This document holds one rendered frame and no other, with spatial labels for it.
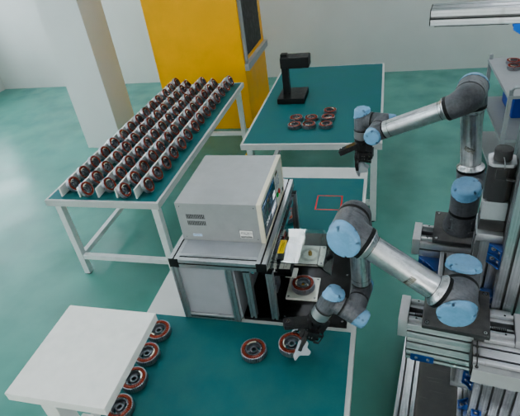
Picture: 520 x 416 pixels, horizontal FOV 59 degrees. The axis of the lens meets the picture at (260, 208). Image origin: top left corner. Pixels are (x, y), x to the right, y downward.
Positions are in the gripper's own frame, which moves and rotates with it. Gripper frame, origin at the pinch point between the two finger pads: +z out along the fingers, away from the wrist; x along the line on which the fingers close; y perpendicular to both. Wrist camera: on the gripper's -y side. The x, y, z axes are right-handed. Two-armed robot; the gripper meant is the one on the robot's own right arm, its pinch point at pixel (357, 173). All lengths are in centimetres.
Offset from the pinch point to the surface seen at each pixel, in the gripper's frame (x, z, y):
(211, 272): -74, 12, -49
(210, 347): -91, 40, -47
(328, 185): 49, 40, -29
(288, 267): -51, 23, -22
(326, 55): 472, 86, -139
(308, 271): -35, 38, -18
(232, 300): -74, 26, -42
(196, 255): -73, 4, -56
